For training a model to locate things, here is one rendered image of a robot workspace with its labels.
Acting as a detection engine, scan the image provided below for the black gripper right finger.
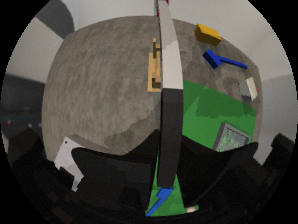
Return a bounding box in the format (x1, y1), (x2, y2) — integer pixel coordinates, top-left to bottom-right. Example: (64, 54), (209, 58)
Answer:
(176, 135), (259, 208)

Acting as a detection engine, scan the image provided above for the white golf ball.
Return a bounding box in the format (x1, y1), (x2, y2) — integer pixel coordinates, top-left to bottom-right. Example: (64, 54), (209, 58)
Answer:
(186, 206), (196, 212)

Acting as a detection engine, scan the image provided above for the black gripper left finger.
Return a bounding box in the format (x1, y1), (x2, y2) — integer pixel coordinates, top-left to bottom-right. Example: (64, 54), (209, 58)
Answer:
(71, 129), (160, 210)

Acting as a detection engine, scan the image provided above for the yellow rectangular block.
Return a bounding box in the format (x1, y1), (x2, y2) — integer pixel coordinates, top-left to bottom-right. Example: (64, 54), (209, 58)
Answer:
(194, 23), (221, 47)

